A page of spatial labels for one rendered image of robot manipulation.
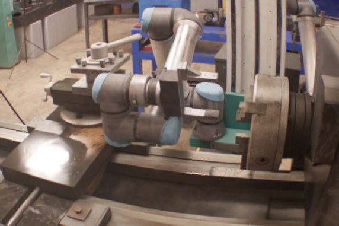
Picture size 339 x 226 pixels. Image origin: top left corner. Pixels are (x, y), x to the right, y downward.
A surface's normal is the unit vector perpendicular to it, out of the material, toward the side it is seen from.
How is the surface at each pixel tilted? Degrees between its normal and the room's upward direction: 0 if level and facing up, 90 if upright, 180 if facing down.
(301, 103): 22
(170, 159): 0
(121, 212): 49
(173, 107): 107
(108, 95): 90
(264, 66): 90
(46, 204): 0
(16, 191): 0
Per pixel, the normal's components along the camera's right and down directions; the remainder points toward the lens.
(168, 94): -0.25, 0.68
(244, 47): -0.35, 0.42
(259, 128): -0.26, 0.07
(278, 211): -0.03, -0.90
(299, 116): -0.22, -0.28
